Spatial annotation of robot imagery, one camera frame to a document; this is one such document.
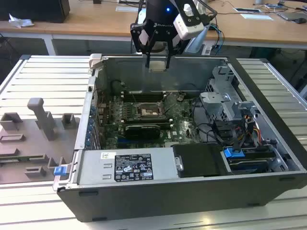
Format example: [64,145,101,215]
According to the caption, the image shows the blue bordered paper sheet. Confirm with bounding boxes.
[234,7,262,13]

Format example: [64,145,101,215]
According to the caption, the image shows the yellow red power wires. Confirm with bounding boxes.
[244,115,261,142]

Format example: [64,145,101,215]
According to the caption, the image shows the black box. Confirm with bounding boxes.
[0,0,71,23]

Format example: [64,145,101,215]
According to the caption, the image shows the white paper sheet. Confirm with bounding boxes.
[240,13,274,21]

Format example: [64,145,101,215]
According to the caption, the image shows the grey metal drive cage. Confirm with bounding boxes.
[199,66,260,122]

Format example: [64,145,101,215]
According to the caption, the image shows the grey case latch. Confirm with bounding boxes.
[88,53,104,70]

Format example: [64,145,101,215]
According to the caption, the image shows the grey parts rack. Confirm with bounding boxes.
[0,97,81,185]

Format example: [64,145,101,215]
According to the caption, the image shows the wooden desk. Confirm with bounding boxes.
[0,0,307,51]

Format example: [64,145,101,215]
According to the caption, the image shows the black graphics card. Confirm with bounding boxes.
[124,124,161,140]

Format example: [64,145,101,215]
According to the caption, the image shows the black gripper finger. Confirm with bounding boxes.
[165,35,184,69]
[130,20,156,68]

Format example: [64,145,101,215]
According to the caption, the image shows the grey desk cable plate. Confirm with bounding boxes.
[116,6,147,12]

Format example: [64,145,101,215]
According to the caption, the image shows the black open PC case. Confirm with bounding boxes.
[53,53,307,223]

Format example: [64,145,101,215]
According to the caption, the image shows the black flat data wire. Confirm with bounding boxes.
[233,129,241,153]

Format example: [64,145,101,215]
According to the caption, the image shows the black disk drive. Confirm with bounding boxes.
[225,153,276,174]

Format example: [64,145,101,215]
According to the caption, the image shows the blue disk carrier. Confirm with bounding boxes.
[223,147,245,159]

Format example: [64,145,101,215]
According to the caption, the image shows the silver power supply unit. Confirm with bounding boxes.
[78,147,185,185]

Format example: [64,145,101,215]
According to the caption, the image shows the blue slot retainer clips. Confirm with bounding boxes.
[86,105,96,148]

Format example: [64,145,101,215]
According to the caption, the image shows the pale blue teach pendant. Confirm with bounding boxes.
[184,26,211,55]

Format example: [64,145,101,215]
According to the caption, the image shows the blue cable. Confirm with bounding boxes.
[210,23,225,50]

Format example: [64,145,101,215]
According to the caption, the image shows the grey laptop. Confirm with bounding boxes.
[278,11,307,23]

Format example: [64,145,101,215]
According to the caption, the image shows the silver square CPU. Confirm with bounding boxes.
[148,61,167,72]

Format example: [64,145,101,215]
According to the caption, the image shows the crumpled white paper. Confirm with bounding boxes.
[8,13,34,29]

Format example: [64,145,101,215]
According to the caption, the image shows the green motherboard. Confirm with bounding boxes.
[97,92,212,149]

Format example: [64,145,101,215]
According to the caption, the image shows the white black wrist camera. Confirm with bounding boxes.
[173,2,205,41]

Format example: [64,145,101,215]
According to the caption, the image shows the blue plastic clip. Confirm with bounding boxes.
[54,166,67,177]

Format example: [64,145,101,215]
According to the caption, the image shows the black RAM slot bank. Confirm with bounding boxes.
[123,117,174,127]
[122,90,168,103]

